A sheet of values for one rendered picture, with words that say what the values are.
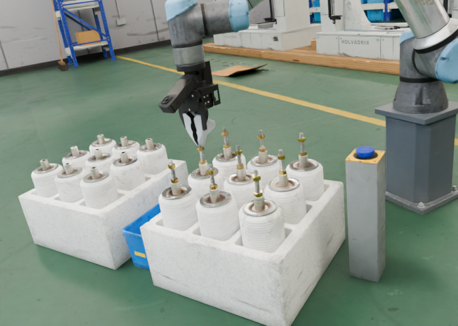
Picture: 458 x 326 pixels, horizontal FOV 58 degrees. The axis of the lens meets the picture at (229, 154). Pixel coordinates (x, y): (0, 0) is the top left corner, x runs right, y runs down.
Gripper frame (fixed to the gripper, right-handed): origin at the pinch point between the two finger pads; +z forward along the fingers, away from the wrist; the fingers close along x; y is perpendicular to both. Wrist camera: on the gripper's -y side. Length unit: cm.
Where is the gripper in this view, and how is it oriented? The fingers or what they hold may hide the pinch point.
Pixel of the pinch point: (197, 142)
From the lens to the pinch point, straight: 109.0
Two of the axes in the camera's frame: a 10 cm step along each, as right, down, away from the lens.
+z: 1.4, 9.2, 3.6
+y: 6.4, -3.6, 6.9
